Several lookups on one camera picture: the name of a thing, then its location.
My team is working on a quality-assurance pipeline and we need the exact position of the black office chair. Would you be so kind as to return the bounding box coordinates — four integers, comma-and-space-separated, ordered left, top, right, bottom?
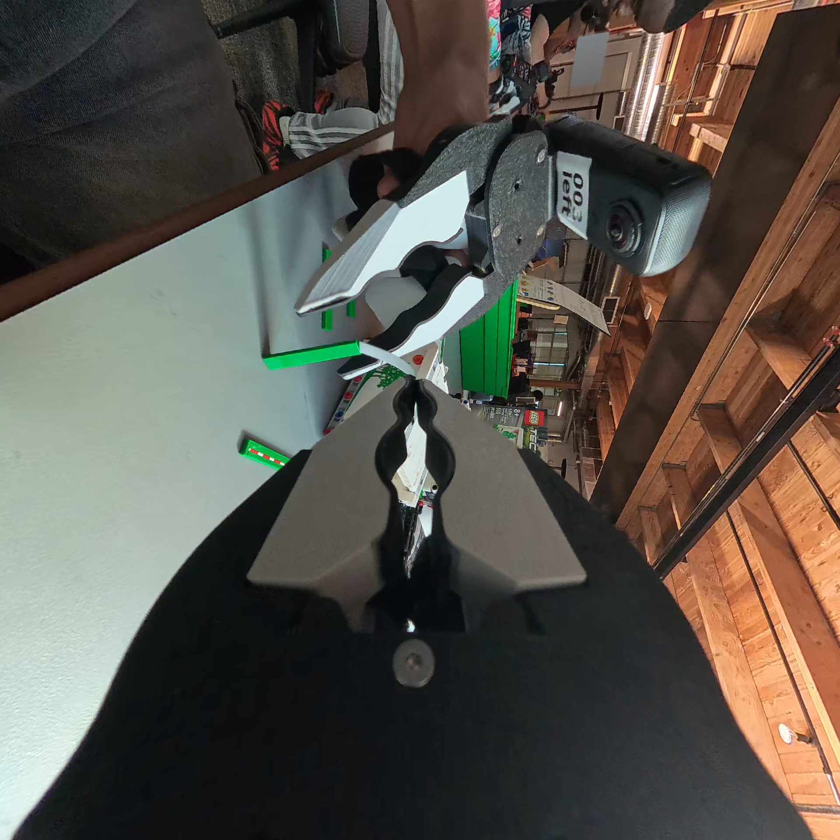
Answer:
210, 0, 383, 114

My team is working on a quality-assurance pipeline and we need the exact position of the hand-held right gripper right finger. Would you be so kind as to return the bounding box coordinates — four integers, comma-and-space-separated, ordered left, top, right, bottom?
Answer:
416, 379, 588, 632

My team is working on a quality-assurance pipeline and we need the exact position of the lego set box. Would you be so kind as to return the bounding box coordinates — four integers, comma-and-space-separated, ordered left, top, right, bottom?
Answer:
478, 403, 550, 452

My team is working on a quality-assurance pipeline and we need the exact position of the white lego truck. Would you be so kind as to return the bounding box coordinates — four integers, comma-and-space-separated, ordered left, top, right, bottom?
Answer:
324, 341, 463, 519

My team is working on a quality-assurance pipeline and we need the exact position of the person's left hand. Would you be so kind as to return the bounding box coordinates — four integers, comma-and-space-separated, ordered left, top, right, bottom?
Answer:
376, 92, 492, 199

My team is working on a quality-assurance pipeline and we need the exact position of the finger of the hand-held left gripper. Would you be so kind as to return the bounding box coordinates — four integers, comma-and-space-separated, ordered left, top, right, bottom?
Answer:
337, 261, 488, 382
293, 172, 475, 318

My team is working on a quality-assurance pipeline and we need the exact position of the person's dark grey clothing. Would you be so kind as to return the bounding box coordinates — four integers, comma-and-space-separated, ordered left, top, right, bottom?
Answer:
0, 0, 265, 284

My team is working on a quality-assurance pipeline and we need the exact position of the white printed paper sheet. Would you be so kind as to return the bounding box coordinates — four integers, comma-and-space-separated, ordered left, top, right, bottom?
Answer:
517, 274, 613, 337

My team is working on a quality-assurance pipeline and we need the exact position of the green striped lego tile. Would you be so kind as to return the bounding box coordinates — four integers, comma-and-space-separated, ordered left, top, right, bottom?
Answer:
238, 432, 291, 472

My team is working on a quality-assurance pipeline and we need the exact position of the black metal rail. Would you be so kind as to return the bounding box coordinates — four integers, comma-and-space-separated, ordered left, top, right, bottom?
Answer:
653, 351, 840, 580

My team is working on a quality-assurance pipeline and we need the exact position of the long green lego tile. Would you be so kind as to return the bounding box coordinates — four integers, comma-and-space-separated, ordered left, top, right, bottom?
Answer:
319, 245, 336, 329
262, 339, 363, 371

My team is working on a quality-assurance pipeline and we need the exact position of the person's left forearm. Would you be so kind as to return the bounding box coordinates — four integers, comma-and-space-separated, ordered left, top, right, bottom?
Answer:
386, 0, 492, 99

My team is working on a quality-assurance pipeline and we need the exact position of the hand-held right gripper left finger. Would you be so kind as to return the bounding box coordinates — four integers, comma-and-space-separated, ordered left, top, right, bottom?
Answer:
247, 377, 417, 632

